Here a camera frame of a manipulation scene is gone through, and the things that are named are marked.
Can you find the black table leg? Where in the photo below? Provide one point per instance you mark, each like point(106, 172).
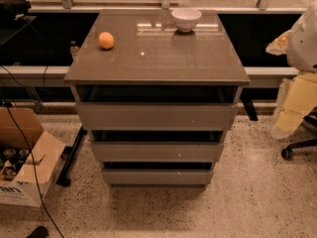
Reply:
point(68, 155)

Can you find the black object on floor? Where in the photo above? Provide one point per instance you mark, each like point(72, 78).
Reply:
point(39, 232)

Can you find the black bag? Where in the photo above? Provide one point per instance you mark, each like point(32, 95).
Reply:
point(11, 10)

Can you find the grey middle drawer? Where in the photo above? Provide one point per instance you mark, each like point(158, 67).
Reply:
point(156, 152)

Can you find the white ceramic bowl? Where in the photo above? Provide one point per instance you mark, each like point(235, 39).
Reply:
point(185, 19)

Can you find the open cardboard box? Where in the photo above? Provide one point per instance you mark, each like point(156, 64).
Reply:
point(29, 157)

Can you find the grey top drawer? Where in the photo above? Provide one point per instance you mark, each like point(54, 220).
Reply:
point(102, 116)

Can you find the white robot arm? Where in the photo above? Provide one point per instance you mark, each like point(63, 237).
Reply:
point(302, 43)

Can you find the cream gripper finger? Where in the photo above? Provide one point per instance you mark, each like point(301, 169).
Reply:
point(279, 45)

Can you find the grey drawer cabinet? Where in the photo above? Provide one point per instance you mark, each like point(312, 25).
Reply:
point(152, 62)

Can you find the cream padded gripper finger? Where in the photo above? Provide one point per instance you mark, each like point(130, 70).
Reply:
point(296, 98)

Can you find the black office chair base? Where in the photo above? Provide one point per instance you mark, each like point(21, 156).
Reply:
point(287, 153)

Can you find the orange fruit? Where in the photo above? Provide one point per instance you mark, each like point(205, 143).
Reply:
point(106, 40)

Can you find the small glass bottle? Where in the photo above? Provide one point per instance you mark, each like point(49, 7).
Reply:
point(74, 49)

